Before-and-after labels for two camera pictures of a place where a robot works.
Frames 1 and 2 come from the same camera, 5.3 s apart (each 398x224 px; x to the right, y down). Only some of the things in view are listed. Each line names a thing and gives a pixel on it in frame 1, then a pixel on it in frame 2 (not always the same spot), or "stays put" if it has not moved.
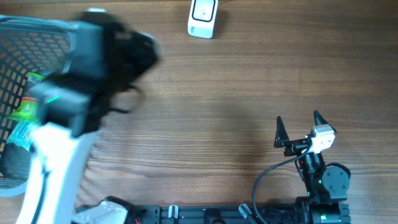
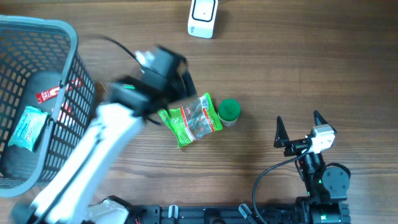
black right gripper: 282,140 stays put
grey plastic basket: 27,45 stays put
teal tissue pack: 22,134 stays put
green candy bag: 29,109 → 193,121
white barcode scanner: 201,18 stays put
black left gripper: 144,48 → 181,94
